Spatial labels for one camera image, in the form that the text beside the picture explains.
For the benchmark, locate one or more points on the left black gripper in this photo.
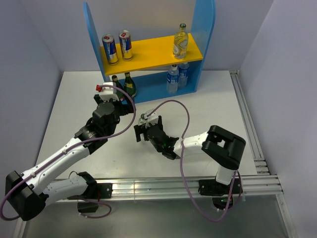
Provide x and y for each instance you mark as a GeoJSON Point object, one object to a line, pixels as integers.
{"type": "Point", "coordinates": [126, 108]}

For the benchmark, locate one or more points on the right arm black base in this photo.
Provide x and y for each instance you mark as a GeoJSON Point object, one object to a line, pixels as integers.
{"type": "Point", "coordinates": [209, 187]}

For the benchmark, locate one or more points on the green bottle red label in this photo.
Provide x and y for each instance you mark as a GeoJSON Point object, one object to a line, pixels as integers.
{"type": "Point", "coordinates": [118, 85]}

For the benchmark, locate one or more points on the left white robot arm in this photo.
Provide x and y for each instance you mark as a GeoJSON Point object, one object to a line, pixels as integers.
{"type": "Point", "coordinates": [34, 189]}

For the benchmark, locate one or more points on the green bottle yellow label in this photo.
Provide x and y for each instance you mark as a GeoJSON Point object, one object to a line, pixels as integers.
{"type": "Point", "coordinates": [129, 85]}

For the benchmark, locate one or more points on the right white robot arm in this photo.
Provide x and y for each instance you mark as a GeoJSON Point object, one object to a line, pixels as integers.
{"type": "Point", "coordinates": [223, 146]}

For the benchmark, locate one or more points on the aluminium rail frame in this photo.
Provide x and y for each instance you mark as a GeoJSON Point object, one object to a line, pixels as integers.
{"type": "Point", "coordinates": [149, 199]}

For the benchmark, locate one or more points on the plastic water bottle blue cap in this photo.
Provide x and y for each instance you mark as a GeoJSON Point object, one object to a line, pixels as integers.
{"type": "Point", "coordinates": [172, 79]}

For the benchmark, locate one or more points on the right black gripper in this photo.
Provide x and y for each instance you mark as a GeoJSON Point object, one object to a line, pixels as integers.
{"type": "Point", "coordinates": [140, 129]}

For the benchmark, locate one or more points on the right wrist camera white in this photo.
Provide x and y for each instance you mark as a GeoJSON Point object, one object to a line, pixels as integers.
{"type": "Point", "coordinates": [150, 118]}

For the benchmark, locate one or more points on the blue and yellow shelf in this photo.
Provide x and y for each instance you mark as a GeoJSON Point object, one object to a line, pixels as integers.
{"type": "Point", "coordinates": [157, 52]}

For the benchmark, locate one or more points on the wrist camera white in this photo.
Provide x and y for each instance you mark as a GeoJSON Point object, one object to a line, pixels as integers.
{"type": "Point", "coordinates": [106, 91]}
{"type": "Point", "coordinates": [150, 118]}

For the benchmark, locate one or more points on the red bull can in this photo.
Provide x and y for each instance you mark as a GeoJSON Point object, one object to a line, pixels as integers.
{"type": "Point", "coordinates": [110, 49]}
{"type": "Point", "coordinates": [125, 44]}

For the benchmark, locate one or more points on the clear glass bottle green cap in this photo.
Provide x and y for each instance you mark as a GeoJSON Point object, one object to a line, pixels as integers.
{"type": "Point", "coordinates": [143, 120]}

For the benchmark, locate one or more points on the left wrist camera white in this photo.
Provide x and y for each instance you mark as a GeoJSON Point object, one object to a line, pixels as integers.
{"type": "Point", "coordinates": [106, 91]}

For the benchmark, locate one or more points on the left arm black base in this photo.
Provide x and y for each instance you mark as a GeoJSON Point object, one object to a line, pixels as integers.
{"type": "Point", "coordinates": [94, 195]}

